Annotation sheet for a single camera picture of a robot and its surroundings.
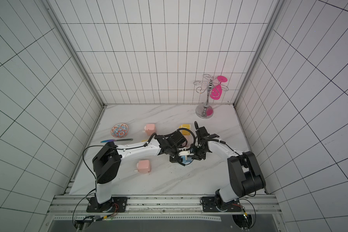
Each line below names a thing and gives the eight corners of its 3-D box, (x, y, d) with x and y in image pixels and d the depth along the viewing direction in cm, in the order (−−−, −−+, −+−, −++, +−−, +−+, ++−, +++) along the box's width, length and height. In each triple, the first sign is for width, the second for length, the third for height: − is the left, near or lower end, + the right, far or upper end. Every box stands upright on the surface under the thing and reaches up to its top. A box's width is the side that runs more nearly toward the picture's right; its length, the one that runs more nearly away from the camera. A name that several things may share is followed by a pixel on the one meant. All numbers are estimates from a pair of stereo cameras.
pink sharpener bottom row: (136, 173, 85) (133, 168, 79) (138, 165, 88) (135, 160, 82) (149, 173, 85) (147, 168, 79) (150, 165, 88) (148, 160, 82)
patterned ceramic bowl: (111, 138, 101) (108, 134, 97) (115, 127, 108) (113, 123, 104) (127, 138, 101) (125, 134, 97) (130, 127, 108) (128, 123, 104)
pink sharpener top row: (145, 135, 102) (143, 130, 97) (146, 129, 105) (144, 123, 100) (155, 135, 102) (154, 130, 97) (156, 129, 105) (155, 123, 100)
